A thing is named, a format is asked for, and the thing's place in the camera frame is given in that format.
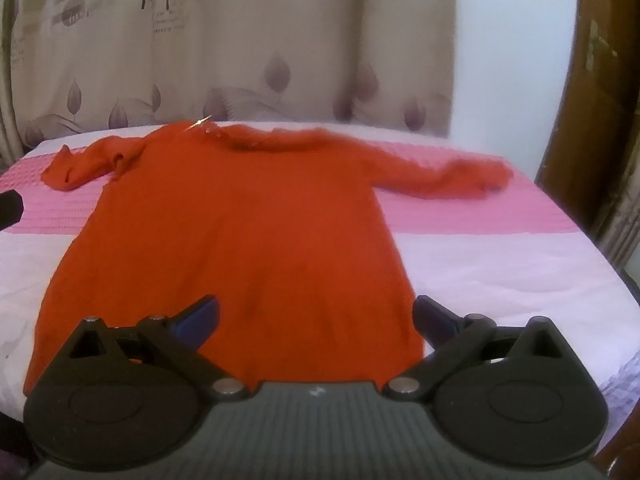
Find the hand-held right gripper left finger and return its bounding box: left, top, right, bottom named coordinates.
left=63, top=294, right=251, bottom=402

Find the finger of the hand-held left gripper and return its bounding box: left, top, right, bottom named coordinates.
left=0, top=190, right=25, bottom=232

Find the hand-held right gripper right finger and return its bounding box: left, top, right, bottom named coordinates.
left=382, top=294, right=569, bottom=402

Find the orange-red knit sweater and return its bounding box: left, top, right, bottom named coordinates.
left=22, top=121, right=515, bottom=397

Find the pink checked bed sheet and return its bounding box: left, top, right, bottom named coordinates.
left=0, top=120, right=640, bottom=461

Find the beige leaf print curtain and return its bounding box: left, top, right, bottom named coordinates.
left=0, top=0, right=457, bottom=152

